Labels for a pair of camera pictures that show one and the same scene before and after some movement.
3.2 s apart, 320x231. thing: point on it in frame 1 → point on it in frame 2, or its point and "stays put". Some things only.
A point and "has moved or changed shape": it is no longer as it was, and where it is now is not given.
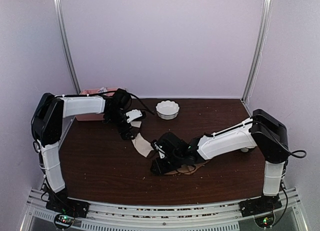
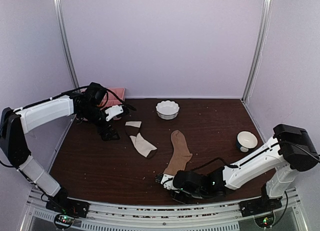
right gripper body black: [175, 158] → [202, 195]
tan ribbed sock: [186, 169] has moved or changed shape
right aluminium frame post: [263, 33] stays put
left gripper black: [126, 136] → [107, 136]
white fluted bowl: [167, 109] stays put
